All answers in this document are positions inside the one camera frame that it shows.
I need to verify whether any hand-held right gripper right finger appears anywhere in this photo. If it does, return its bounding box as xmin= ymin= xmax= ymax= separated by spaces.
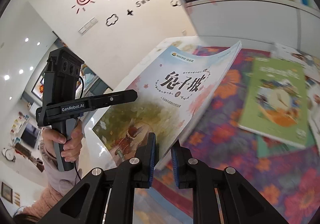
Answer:
xmin=171 ymin=140 xmax=289 ymax=224

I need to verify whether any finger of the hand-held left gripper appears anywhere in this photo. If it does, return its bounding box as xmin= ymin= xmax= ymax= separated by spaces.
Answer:
xmin=86 ymin=89 xmax=138 ymax=111

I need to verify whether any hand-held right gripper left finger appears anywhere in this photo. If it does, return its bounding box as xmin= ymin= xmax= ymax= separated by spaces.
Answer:
xmin=51 ymin=132 xmax=157 ymax=224

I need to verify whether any pastel watercolour book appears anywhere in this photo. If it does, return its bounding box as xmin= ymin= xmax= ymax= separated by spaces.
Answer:
xmin=92 ymin=40 xmax=242 ymax=171

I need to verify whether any person's left forearm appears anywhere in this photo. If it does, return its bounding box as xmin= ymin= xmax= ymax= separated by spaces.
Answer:
xmin=39 ymin=146 xmax=80 ymax=194

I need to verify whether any person's left hand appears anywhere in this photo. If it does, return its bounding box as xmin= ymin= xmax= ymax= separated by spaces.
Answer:
xmin=41 ymin=120 xmax=83 ymax=164

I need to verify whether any dark television screen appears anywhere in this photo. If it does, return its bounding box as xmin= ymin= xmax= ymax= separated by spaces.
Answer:
xmin=20 ymin=124 xmax=40 ymax=148

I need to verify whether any floral blanket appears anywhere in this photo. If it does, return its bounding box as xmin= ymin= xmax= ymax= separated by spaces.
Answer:
xmin=150 ymin=46 xmax=320 ymax=224

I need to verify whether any light green book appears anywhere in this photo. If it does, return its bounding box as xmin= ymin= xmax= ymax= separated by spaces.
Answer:
xmin=237 ymin=58 xmax=316 ymax=149

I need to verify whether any pink fuzzy garment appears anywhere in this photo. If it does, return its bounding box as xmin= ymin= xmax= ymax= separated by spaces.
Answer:
xmin=12 ymin=185 xmax=68 ymax=224

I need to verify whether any person's dark hair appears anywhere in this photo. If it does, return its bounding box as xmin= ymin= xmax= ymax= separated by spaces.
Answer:
xmin=12 ymin=213 xmax=40 ymax=224

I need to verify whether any white bookshelf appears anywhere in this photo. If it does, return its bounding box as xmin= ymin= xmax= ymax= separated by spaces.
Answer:
xmin=160 ymin=0 xmax=320 ymax=64

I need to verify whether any white wall switch panel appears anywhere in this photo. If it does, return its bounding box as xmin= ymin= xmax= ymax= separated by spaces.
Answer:
xmin=78 ymin=17 xmax=98 ymax=35

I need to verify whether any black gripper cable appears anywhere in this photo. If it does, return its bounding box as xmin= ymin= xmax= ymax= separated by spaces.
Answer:
xmin=74 ymin=76 xmax=85 ymax=182

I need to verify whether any black cloud wall decal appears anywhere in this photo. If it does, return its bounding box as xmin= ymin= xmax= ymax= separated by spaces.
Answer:
xmin=106 ymin=14 xmax=119 ymax=27

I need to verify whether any framed wall picture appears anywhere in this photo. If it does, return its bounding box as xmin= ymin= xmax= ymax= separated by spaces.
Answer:
xmin=1 ymin=181 xmax=13 ymax=203

